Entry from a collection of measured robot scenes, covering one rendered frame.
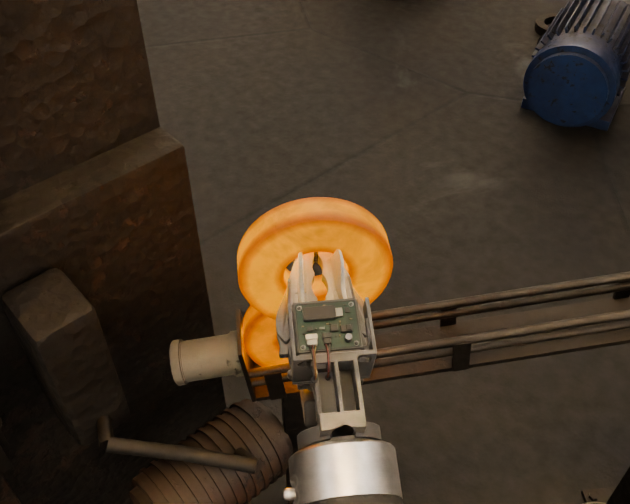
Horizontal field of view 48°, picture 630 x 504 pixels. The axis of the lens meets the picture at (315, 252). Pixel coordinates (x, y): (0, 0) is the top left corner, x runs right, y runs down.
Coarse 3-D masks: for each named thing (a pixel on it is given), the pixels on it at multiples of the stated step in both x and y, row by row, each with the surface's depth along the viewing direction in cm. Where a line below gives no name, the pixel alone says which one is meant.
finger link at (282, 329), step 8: (288, 288) 68; (288, 296) 68; (280, 304) 68; (280, 312) 67; (280, 320) 67; (280, 328) 66; (288, 328) 66; (280, 336) 66; (288, 336) 66; (280, 344) 66; (288, 344) 66; (280, 352) 66
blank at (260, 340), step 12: (252, 312) 88; (252, 324) 88; (264, 324) 88; (252, 336) 89; (264, 336) 90; (276, 336) 90; (252, 348) 91; (264, 348) 91; (276, 348) 92; (264, 360) 93; (276, 360) 93
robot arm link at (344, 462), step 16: (304, 448) 57; (320, 448) 56; (336, 448) 56; (352, 448) 56; (368, 448) 56; (384, 448) 57; (304, 464) 56; (320, 464) 56; (336, 464) 55; (352, 464) 55; (368, 464) 55; (384, 464) 56; (304, 480) 56; (320, 480) 55; (336, 480) 55; (352, 480) 55; (368, 480) 55; (384, 480) 56; (288, 496) 58; (304, 496) 56; (320, 496) 55; (336, 496) 54; (400, 496) 57
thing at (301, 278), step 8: (304, 256) 70; (312, 256) 70; (296, 264) 69; (304, 264) 69; (312, 264) 71; (296, 272) 69; (304, 272) 69; (312, 272) 69; (288, 280) 69; (296, 280) 68; (304, 280) 68; (312, 280) 69; (296, 288) 68; (304, 288) 68; (296, 296) 68; (304, 296) 66; (312, 296) 68
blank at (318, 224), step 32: (256, 224) 69; (288, 224) 67; (320, 224) 67; (352, 224) 67; (256, 256) 69; (288, 256) 69; (352, 256) 70; (384, 256) 71; (256, 288) 72; (320, 288) 75; (384, 288) 74
